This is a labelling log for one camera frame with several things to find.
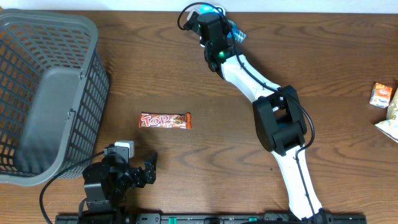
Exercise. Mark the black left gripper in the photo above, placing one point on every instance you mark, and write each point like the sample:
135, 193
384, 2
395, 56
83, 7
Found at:
138, 179

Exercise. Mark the orange Top chocolate bar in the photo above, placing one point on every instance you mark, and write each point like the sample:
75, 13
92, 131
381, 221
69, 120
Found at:
151, 120

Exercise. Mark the blue liquid bottle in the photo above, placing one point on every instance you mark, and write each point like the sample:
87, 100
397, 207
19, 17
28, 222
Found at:
239, 35

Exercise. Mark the small orange snack packet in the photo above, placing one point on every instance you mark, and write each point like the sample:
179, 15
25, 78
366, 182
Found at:
380, 95

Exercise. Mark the yellow snack bag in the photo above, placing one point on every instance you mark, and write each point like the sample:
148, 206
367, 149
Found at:
389, 126

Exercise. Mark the white barcode scanner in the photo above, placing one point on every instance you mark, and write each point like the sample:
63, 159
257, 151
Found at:
211, 27

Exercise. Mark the dark grey plastic basket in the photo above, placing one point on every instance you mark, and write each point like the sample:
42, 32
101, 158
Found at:
53, 93

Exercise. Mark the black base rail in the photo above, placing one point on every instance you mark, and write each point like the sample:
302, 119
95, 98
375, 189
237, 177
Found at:
156, 218

